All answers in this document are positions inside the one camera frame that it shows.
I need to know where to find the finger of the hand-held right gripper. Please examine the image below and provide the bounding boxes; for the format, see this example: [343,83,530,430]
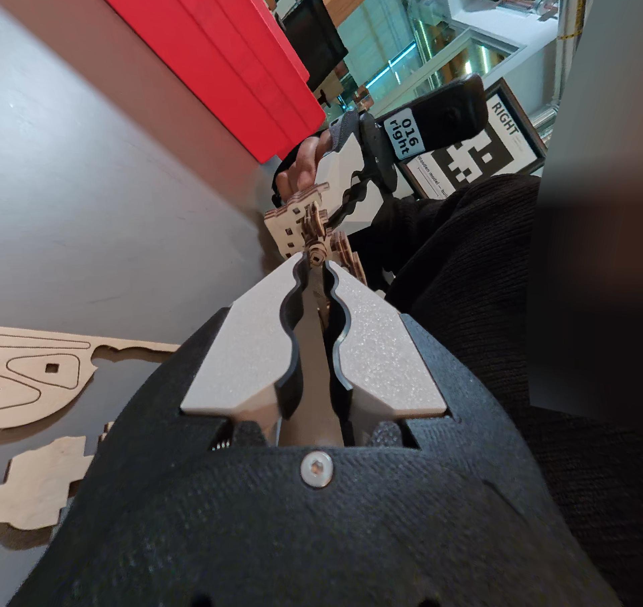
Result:
[312,137,375,226]
[334,185,391,238]

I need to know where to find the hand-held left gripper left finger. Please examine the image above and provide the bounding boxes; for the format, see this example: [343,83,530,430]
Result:
[179,252,309,448]

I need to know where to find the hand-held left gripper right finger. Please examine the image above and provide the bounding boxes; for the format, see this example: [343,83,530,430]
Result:
[326,259,449,447]

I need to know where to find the small wooden gear part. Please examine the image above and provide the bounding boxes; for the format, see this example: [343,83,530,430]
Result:
[305,243,333,319]

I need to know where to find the pale wooden model assembly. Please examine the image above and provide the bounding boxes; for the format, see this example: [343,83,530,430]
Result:
[264,181,370,296]

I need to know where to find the person's right forearm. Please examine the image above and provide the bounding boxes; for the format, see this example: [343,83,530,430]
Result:
[346,174,544,409]

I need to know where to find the person's right hand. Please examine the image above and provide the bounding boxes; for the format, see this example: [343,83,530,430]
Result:
[276,130,335,201]

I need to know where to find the framed marker sign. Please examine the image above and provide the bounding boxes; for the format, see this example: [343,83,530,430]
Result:
[376,77,549,202]

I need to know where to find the black monitor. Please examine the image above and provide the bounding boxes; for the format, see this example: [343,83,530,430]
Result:
[280,0,350,93]

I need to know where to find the red plastic box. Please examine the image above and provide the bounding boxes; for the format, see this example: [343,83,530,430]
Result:
[72,0,327,164]

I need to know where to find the laser-cut plywood sheet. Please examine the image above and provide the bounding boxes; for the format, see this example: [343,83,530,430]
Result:
[0,326,182,430]

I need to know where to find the person's black sweater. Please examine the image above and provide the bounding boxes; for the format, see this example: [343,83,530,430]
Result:
[522,405,643,607]

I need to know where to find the stepped plywood piece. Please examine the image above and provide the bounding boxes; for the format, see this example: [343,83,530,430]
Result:
[0,421,115,551]

